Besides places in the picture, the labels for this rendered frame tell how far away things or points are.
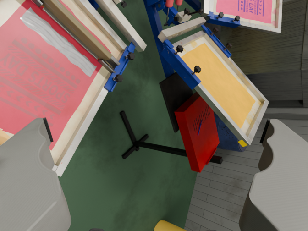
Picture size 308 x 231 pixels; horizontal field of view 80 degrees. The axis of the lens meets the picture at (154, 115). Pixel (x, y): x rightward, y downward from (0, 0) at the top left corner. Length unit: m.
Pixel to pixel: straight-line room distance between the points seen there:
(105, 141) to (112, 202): 0.78
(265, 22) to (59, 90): 1.90
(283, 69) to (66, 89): 2.72
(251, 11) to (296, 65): 1.22
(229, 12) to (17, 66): 1.68
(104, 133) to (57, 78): 1.37
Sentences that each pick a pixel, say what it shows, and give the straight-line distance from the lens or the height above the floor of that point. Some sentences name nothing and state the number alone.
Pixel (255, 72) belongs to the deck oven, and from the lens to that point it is 3.15.
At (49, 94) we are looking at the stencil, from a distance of 0.96.
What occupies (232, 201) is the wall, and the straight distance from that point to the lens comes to 3.89.
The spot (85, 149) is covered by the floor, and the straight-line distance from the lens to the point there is 2.16.
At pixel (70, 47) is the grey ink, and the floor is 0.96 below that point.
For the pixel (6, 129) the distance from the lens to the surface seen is 0.92.
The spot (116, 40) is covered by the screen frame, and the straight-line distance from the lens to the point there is 1.15.
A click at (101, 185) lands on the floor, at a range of 2.38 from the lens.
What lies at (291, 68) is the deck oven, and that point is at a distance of 3.08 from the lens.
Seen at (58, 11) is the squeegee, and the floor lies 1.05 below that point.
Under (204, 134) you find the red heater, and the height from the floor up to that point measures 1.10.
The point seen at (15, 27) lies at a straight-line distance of 0.97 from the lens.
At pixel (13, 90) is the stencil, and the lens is 0.92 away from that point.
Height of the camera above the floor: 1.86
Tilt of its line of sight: 42 degrees down
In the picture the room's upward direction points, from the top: 93 degrees clockwise
